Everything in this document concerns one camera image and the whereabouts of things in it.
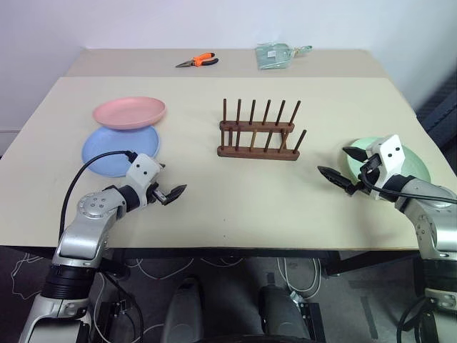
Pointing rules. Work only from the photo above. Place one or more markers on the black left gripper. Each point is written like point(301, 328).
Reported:
point(154, 193)

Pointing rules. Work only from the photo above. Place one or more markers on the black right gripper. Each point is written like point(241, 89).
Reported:
point(369, 171)

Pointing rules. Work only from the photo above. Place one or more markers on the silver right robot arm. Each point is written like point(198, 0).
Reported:
point(432, 221)

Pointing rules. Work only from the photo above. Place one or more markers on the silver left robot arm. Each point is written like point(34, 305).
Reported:
point(89, 221)

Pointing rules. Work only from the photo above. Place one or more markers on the wooden dish rack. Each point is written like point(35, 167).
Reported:
point(257, 151)

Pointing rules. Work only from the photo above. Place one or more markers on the blue plastic plate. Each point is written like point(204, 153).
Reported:
point(107, 151)

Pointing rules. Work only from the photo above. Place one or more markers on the green plastic plate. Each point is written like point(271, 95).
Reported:
point(416, 166)

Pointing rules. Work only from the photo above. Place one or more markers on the pink plastic plate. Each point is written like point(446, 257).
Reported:
point(128, 111)

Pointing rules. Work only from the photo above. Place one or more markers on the dark ribbed object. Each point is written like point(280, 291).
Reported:
point(439, 114)

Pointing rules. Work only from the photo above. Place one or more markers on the green item in clear bag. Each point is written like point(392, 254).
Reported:
point(273, 56)

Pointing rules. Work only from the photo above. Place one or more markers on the dark rounded grey shape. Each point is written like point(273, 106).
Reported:
point(280, 311)
point(185, 311)

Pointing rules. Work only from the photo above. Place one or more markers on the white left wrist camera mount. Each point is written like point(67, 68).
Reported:
point(143, 171)

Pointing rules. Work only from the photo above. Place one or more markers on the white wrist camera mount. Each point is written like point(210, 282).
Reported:
point(143, 171)
point(391, 157)

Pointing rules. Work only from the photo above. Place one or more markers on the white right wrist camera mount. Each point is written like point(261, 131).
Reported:
point(391, 157)

